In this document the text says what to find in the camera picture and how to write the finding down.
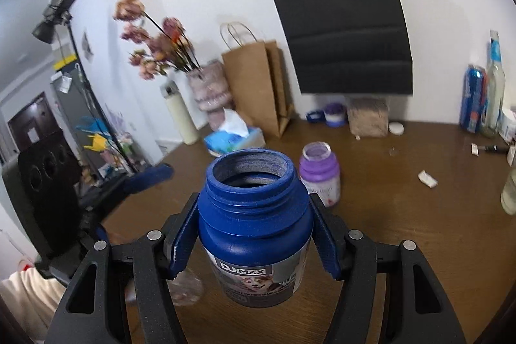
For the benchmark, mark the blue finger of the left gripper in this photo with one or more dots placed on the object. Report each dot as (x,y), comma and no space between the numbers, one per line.
(148,178)

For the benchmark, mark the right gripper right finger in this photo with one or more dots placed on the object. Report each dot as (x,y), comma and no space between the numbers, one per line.
(416,306)

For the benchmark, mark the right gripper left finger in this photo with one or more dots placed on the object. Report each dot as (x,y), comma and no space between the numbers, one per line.
(93,308)

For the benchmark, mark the clear patterned plastic cup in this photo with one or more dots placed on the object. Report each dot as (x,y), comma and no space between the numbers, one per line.
(186,289)

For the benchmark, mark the blue plastic jar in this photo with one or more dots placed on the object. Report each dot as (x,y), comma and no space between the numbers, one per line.
(255,224)

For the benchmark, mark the purple supplement bottle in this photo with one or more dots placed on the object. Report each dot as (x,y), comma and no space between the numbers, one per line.
(320,172)

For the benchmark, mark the cream thermos bottle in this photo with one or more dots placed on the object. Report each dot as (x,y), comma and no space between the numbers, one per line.
(180,114)

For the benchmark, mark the grey refrigerator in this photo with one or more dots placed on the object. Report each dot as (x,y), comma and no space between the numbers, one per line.
(94,149)

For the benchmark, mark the blue tissue box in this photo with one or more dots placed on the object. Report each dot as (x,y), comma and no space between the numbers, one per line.
(232,135)

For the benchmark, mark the white paper scrap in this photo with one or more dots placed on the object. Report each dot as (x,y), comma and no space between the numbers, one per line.
(427,179)

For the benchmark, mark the pink ceramic vase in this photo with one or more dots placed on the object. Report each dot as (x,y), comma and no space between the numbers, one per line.
(211,92)

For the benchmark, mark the white small lid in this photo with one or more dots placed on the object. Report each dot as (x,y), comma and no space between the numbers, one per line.
(396,128)

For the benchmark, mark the dried pink roses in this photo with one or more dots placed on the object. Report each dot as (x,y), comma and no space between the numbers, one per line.
(159,48)

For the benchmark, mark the blue jar lid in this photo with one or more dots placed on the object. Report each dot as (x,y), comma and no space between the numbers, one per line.
(315,116)

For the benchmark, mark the brown paper bag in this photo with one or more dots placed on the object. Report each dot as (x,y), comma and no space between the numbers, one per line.
(254,72)

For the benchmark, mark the clear drinking glass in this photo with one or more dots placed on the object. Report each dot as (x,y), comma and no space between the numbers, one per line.
(508,195)

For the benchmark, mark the studio light on stand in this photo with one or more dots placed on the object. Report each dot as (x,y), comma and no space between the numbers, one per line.
(57,13)

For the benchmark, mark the blue soda can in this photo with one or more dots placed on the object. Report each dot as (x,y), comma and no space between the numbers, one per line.
(474,87)

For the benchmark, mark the glass bottle blue label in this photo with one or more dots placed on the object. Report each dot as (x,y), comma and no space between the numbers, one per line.
(495,89)

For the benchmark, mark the black paper bag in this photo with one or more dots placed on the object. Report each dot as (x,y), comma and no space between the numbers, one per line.
(348,46)

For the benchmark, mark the white wall poster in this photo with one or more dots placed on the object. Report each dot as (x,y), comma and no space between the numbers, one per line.
(86,47)

